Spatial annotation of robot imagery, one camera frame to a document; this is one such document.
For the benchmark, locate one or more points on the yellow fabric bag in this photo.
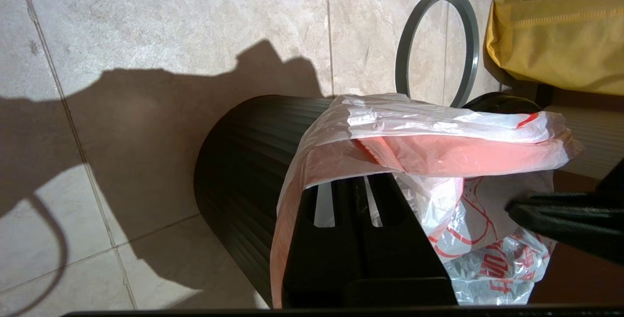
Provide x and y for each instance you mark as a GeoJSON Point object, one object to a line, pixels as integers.
{"type": "Point", "coordinates": [560, 44]}

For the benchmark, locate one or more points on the black round trash bin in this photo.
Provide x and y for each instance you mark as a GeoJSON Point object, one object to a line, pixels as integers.
{"type": "Point", "coordinates": [243, 170]}

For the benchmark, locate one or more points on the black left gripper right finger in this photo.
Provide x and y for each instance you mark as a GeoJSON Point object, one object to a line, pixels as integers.
{"type": "Point", "coordinates": [399, 268]}

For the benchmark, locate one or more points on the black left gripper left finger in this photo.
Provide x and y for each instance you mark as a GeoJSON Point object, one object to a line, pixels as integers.
{"type": "Point", "coordinates": [321, 268]}

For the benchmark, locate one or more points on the white red-printed trash bag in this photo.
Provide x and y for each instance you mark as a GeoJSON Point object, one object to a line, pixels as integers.
{"type": "Point", "coordinates": [438, 127]}

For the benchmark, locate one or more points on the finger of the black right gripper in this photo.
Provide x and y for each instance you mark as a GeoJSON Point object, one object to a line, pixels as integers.
{"type": "Point", "coordinates": [575, 224]}

